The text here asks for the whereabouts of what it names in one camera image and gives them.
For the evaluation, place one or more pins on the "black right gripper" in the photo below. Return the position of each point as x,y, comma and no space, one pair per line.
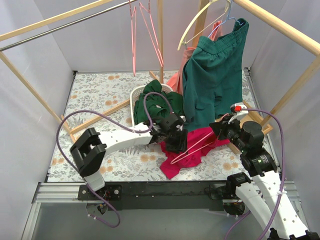
222,129

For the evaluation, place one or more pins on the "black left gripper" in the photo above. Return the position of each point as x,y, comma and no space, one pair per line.
175,139

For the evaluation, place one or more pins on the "magenta t shirt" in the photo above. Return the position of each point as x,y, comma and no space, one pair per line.
199,143

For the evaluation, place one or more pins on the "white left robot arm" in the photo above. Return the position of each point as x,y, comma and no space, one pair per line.
91,147

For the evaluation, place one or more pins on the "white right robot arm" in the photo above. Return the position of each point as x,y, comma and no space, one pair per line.
260,187

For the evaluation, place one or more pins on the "salmon garment on hanger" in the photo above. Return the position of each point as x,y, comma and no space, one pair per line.
176,81

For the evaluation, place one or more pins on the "teal shorts on hanger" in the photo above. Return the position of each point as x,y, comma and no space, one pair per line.
212,77

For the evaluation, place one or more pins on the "cream wooden hanger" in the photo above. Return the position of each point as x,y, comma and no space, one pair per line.
200,19

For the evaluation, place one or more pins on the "dark green garment in basket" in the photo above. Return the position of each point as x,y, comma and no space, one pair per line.
155,104

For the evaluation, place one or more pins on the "white laundry basket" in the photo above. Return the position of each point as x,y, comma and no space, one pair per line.
135,94

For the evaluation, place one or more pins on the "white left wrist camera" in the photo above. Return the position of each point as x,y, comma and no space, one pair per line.
183,118

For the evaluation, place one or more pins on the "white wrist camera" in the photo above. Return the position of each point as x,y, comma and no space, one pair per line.
183,118
238,112

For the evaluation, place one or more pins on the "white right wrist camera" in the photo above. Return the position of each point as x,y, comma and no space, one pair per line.
238,112

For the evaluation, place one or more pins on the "wooden clothes rack frame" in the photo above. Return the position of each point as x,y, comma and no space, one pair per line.
282,27

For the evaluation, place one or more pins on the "metal hanging rail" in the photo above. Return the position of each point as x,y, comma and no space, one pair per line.
50,31

